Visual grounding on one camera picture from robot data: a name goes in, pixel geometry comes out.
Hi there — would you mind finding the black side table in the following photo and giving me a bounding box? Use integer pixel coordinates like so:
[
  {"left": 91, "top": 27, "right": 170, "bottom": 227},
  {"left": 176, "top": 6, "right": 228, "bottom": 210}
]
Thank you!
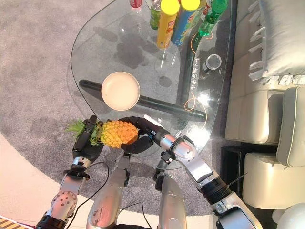
[{"left": 220, "top": 142, "right": 278, "bottom": 191}]

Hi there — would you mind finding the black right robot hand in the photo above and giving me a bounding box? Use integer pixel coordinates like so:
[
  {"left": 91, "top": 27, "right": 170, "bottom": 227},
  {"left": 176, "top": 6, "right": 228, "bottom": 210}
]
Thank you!
[{"left": 118, "top": 114, "right": 166, "bottom": 153}]

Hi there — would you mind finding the round beige plate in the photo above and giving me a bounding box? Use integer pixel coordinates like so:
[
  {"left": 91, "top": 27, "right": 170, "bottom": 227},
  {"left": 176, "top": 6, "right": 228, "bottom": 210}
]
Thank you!
[{"left": 101, "top": 71, "right": 141, "bottom": 111}]

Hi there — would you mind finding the yellow black striped tape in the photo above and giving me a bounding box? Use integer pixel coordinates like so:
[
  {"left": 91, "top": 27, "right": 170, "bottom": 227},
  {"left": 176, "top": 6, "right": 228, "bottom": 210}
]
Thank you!
[{"left": 0, "top": 216, "right": 27, "bottom": 229}]

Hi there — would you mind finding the blue chips can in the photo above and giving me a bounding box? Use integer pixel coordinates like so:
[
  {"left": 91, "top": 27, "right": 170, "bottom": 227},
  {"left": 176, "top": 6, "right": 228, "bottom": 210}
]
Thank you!
[{"left": 171, "top": 0, "right": 200, "bottom": 46}]

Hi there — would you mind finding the red label drink bottle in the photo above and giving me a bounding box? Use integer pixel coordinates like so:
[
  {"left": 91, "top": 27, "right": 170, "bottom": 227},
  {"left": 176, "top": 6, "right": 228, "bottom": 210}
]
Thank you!
[{"left": 129, "top": 0, "right": 143, "bottom": 13}]

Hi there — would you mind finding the yellow chips can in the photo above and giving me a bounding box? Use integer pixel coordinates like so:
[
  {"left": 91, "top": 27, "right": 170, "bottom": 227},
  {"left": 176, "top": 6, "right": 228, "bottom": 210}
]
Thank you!
[{"left": 156, "top": 0, "right": 180, "bottom": 50}]

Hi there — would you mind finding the glass coffee table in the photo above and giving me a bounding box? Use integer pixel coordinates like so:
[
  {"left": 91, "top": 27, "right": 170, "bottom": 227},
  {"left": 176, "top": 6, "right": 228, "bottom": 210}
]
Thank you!
[{"left": 70, "top": 0, "right": 232, "bottom": 170}]

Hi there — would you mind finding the grey fringed cushion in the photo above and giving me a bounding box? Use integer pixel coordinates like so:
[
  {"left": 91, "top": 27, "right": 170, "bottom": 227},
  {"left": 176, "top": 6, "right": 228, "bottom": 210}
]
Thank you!
[{"left": 247, "top": 0, "right": 305, "bottom": 85}]

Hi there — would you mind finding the grey round rug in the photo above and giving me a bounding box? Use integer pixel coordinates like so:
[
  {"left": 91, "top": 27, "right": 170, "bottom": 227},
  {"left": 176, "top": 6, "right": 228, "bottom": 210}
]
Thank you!
[{"left": 0, "top": 0, "right": 229, "bottom": 215}]

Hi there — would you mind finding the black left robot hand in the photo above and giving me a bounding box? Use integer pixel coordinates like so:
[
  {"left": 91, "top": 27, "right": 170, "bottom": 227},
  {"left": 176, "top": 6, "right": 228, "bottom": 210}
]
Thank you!
[{"left": 72, "top": 115, "right": 105, "bottom": 160}]

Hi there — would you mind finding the green drink bottle white cap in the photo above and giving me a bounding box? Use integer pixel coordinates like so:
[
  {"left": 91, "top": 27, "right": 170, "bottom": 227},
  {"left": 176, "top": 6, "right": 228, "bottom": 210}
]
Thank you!
[{"left": 150, "top": 0, "right": 163, "bottom": 31}]

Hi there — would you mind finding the green soda bottle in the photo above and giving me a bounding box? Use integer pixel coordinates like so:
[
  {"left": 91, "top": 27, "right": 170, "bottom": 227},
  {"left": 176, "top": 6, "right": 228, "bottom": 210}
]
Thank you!
[{"left": 198, "top": 0, "right": 229, "bottom": 38}]

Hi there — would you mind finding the black cable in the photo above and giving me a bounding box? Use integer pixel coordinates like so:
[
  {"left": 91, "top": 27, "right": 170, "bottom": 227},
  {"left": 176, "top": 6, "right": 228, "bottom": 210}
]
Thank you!
[{"left": 69, "top": 162, "right": 153, "bottom": 229}]

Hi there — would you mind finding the silver robot leg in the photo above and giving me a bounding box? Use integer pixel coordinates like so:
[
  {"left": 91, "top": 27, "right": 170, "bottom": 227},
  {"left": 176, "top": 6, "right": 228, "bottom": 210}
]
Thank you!
[
  {"left": 153, "top": 167, "right": 188, "bottom": 229},
  {"left": 86, "top": 152, "right": 131, "bottom": 229}
]

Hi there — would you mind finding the cream leather sofa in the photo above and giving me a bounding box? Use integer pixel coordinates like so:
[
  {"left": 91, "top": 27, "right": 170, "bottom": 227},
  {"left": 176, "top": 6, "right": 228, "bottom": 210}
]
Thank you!
[{"left": 224, "top": 0, "right": 305, "bottom": 210}]

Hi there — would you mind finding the silver right robot leg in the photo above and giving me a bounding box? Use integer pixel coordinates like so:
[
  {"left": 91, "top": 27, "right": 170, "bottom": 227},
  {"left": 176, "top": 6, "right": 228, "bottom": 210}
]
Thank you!
[{"left": 153, "top": 167, "right": 188, "bottom": 229}]

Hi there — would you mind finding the yellow pineapple with green crown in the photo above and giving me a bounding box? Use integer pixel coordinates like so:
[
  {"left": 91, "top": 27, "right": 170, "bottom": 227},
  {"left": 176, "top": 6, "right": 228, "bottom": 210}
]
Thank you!
[{"left": 64, "top": 120, "right": 140, "bottom": 149}]

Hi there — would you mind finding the silver left robot leg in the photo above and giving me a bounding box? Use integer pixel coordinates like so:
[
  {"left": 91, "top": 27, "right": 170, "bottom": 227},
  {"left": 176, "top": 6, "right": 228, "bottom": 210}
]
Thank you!
[{"left": 86, "top": 152, "right": 131, "bottom": 229}]

